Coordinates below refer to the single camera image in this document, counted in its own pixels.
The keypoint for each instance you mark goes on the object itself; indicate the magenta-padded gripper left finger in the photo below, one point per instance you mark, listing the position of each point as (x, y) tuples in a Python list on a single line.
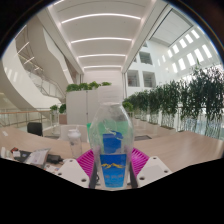
[(71, 171)]

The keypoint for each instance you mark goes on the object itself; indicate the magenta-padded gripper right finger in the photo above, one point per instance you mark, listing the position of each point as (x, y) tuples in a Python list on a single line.
[(151, 170)]

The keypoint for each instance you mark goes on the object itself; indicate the clear blue-labelled water bottle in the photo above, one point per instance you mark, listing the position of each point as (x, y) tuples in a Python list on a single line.
[(113, 166)]

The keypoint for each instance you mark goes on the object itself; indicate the black wallet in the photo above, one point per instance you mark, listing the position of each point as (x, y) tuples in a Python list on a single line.
[(54, 158)]

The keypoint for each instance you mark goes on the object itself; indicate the clear shaker bottle white lid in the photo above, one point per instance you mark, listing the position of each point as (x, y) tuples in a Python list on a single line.
[(75, 143)]

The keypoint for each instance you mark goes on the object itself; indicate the open printed booklet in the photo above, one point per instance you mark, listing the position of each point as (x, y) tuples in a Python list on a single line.
[(37, 156)]

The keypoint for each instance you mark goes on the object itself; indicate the black chair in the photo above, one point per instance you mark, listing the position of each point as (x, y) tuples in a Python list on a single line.
[(35, 128)]

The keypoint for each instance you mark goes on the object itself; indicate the small red black object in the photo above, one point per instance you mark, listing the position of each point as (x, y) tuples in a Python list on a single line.
[(14, 150)]

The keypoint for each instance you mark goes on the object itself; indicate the potted green plant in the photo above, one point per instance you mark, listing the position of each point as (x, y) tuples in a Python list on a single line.
[(61, 108)]

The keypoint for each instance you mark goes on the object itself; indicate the white cabinet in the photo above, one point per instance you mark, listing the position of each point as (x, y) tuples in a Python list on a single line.
[(80, 106)]

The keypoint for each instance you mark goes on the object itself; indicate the low planter with green plants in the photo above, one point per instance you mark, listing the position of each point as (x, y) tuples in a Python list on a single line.
[(127, 106)]

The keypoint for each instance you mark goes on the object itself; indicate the white paper slip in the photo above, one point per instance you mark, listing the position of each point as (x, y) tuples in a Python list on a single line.
[(4, 133)]

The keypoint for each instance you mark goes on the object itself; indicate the row of tall green plants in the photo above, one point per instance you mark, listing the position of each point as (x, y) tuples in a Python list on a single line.
[(186, 100)]

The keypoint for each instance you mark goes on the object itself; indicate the green plants atop cabinet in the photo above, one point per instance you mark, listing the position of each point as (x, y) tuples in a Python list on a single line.
[(83, 86)]

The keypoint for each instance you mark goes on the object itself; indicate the ceiling light strips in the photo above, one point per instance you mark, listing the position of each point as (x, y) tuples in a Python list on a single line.
[(100, 39)]

